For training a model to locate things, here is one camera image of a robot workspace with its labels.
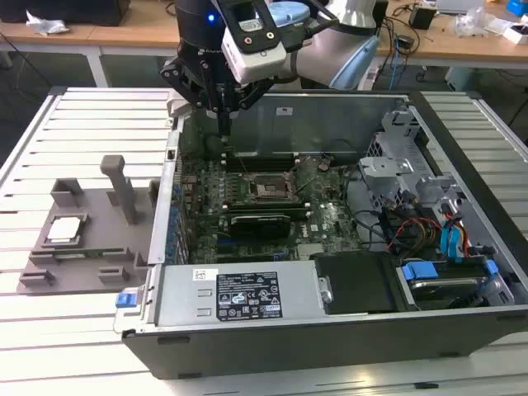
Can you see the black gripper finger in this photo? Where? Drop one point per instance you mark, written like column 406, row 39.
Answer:
column 251, row 97
column 189, row 90

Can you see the silver CPU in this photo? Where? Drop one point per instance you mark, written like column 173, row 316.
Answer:
column 64, row 229

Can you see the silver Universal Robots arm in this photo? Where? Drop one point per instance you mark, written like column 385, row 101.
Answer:
column 313, row 57

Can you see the CPU socket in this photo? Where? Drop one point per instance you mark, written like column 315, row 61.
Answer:
column 268, row 189

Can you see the black cylindrical part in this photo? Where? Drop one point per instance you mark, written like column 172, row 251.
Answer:
column 214, row 146

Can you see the wooden desk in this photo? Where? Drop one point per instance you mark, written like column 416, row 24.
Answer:
column 136, row 35

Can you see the black RAM slot bank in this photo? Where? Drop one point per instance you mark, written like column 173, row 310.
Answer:
column 264, row 161
column 268, row 210

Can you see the round coin battery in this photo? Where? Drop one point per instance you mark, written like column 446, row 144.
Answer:
column 324, row 166

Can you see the black flat case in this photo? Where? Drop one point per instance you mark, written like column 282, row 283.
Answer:
column 82, row 10

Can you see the white power strip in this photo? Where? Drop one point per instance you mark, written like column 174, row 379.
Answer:
column 371, row 79

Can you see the black graphics card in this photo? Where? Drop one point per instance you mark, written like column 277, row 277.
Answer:
column 260, row 227

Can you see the green motherboard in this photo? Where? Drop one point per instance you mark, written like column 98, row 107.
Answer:
column 321, row 222

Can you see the silver metal drive cage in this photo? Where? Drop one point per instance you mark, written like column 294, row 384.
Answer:
column 383, row 167

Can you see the crumpled white paper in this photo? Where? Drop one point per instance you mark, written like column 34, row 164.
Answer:
column 45, row 25

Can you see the small black adapter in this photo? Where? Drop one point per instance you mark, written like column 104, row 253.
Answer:
column 405, row 42

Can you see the small silver heatsink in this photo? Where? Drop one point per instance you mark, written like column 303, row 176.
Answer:
column 309, row 251

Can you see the grey parts rack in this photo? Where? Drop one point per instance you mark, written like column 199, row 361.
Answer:
column 99, row 231

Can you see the small black box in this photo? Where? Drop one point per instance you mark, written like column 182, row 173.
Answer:
column 420, row 17

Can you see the grey power supply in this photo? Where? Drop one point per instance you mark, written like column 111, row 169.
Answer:
column 181, row 297

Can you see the teal box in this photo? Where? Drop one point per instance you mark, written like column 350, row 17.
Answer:
column 462, row 77

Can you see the black plastic shroud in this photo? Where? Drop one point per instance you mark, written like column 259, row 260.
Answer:
column 354, row 284

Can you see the blue case latch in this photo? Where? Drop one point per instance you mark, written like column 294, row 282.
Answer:
column 125, row 300

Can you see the grey flat device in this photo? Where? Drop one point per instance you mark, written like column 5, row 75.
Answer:
column 458, row 5

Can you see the clear plastic bag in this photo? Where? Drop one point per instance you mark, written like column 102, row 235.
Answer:
column 474, row 20

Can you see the blue disk carrier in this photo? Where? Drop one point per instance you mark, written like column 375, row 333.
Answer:
column 418, row 272

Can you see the black open PC case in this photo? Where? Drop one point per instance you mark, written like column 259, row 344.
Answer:
column 288, row 354

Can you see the silver hard disk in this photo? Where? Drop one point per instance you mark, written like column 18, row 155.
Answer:
column 445, row 288

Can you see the blue box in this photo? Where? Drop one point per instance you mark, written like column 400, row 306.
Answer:
column 517, row 7

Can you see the silver metal disk bay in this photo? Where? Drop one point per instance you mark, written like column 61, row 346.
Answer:
column 501, row 288

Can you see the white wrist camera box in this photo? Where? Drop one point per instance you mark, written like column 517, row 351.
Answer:
column 255, row 62

